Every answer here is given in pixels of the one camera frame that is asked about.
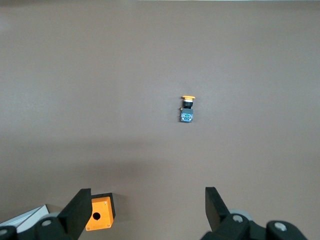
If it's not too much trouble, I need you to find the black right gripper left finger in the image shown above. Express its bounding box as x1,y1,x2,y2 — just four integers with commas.
0,187,93,240

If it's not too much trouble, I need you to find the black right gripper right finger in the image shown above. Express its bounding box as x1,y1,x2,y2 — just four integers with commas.
201,186,309,240

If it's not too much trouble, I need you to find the white drawer cabinet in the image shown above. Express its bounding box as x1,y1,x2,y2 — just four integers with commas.
0,204,50,235

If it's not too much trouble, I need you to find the orange box with hole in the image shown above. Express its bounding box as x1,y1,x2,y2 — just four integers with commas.
85,192,117,232

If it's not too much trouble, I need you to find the brown table mat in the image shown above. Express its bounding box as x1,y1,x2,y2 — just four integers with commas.
0,0,320,240

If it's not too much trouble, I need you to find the yellow push button switch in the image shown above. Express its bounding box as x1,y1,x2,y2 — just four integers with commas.
179,94,197,124

